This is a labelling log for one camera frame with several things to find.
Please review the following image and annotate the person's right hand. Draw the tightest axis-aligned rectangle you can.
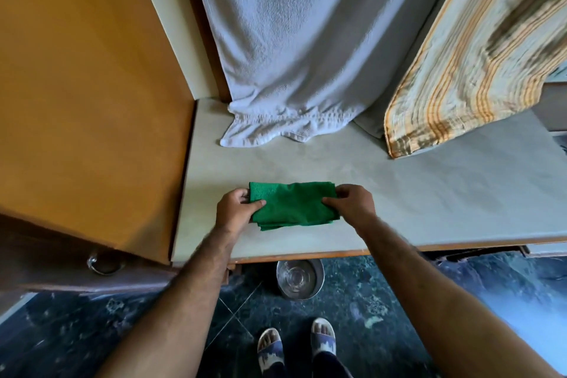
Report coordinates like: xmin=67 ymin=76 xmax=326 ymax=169
xmin=322 ymin=184 xmax=378 ymax=234

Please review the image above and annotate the person's left hand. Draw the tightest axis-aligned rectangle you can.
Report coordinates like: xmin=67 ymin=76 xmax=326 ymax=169
xmin=215 ymin=188 xmax=267 ymax=239

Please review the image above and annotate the green cloth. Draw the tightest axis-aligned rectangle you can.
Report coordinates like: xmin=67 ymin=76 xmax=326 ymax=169
xmin=248 ymin=181 xmax=341 ymax=232

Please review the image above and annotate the person's right forearm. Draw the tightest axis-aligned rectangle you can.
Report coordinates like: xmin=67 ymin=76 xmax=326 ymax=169
xmin=356 ymin=216 xmax=563 ymax=378

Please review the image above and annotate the person's left forearm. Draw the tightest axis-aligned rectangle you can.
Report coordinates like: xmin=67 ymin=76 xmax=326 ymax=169
xmin=95 ymin=227 xmax=240 ymax=378

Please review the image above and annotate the steel bowl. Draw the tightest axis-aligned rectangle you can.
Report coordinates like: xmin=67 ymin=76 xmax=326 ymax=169
xmin=276 ymin=259 xmax=326 ymax=301

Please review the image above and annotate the person's right sandal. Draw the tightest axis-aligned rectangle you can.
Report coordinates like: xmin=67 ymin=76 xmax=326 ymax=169
xmin=310 ymin=318 xmax=337 ymax=358

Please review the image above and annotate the person's sandal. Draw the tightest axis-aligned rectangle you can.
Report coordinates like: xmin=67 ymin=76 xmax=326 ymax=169
xmin=310 ymin=318 xmax=337 ymax=358
xmin=257 ymin=328 xmax=285 ymax=375

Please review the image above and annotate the person's left sandal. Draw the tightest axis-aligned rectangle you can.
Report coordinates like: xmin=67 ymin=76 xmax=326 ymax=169
xmin=257 ymin=328 xmax=285 ymax=375

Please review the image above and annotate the white terry towel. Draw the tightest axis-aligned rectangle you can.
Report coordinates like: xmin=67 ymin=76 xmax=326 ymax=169
xmin=185 ymin=0 xmax=463 ymax=148

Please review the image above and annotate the orange wooden cupboard door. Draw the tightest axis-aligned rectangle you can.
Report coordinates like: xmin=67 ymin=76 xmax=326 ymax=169
xmin=0 ymin=0 xmax=198 ymax=266

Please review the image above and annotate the orange striped towel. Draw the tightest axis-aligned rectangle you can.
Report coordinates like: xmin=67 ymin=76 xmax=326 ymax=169
xmin=384 ymin=0 xmax=567 ymax=159

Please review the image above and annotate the metal ring door handle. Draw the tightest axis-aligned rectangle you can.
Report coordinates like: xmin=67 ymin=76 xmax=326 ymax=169
xmin=87 ymin=252 xmax=127 ymax=277

